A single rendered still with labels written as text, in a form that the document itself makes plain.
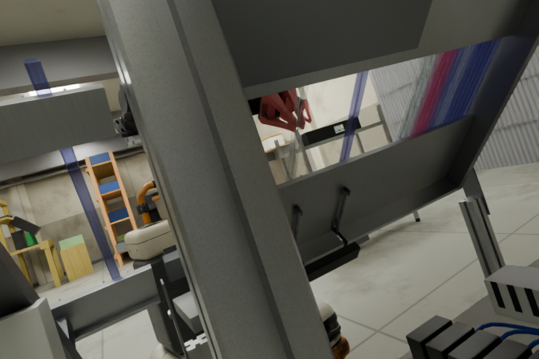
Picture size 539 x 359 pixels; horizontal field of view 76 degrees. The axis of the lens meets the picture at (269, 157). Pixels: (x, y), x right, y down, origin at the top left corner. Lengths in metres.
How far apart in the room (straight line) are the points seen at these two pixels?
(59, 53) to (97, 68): 0.39
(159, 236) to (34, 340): 1.01
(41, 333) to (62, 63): 4.07
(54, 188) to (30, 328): 9.44
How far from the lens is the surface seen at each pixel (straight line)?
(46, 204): 9.94
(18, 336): 0.53
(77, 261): 8.16
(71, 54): 4.53
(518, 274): 0.54
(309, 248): 0.73
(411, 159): 0.80
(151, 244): 1.49
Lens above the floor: 0.89
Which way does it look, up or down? 1 degrees up
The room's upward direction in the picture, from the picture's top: 19 degrees counter-clockwise
